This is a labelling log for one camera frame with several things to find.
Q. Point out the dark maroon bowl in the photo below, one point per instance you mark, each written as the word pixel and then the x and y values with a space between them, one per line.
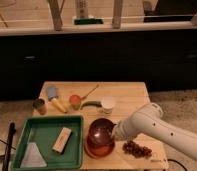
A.
pixel 100 133

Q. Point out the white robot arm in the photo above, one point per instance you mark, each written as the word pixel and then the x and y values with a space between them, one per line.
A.
pixel 148 120

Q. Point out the white cup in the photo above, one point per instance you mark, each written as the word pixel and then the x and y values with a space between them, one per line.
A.
pixel 108 104

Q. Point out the green chili pepper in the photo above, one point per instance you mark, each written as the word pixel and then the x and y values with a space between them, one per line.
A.
pixel 91 103

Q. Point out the orange wooden spoon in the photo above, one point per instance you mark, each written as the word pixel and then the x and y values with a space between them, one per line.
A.
pixel 75 100

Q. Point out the orange bowl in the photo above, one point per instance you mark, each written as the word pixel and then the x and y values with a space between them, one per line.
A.
pixel 98 152

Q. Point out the wooden block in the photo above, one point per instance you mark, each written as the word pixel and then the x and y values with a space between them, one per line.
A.
pixel 62 139

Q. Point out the green base white stand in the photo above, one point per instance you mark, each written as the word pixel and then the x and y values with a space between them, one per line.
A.
pixel 82 16

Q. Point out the green plastic tray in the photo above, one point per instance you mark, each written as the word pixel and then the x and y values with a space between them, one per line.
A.
pixel 44 131

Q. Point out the bunch of dark grapes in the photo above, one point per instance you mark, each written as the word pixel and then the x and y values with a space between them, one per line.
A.
pixel 132 148

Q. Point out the black pole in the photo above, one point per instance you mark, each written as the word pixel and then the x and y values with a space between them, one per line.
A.
pixel 9 147

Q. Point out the yellow handled blue spatula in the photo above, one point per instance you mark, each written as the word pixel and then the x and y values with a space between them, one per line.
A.
pixel 51 92

